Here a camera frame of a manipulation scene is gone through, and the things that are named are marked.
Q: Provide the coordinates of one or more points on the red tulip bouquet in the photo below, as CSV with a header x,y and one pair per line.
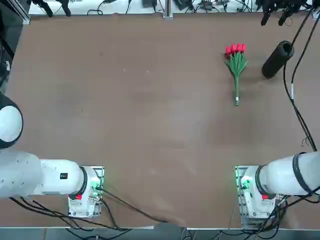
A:
x,y
237,62

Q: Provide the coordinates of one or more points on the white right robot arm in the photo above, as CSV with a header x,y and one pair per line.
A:
x,y
282,175

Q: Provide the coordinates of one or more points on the black ribbed vase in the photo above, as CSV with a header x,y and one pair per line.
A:
x,y
273,63

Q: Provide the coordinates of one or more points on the black and orange hub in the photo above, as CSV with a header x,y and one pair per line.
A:
x,y
207,4

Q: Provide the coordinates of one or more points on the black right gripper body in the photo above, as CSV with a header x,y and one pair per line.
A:
x,y
280,3

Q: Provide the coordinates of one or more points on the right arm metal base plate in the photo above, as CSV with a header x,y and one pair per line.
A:
x,y
242,212

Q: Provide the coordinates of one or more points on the flat black power adapter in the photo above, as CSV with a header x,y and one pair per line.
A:
x,y
183,3

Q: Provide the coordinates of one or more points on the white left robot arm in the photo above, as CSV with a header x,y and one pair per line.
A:
x,y
55,180

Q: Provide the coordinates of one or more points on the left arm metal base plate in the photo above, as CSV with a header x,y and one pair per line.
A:
x,y
101,170

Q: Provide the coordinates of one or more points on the small black power adapter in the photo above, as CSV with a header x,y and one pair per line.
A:
x,y
149,3

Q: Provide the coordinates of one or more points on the upright aluminium post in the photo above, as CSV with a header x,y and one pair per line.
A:
x,y
168,10

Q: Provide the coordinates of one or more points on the slanted aluminium profile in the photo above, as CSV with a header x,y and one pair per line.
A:
x,y
23,16

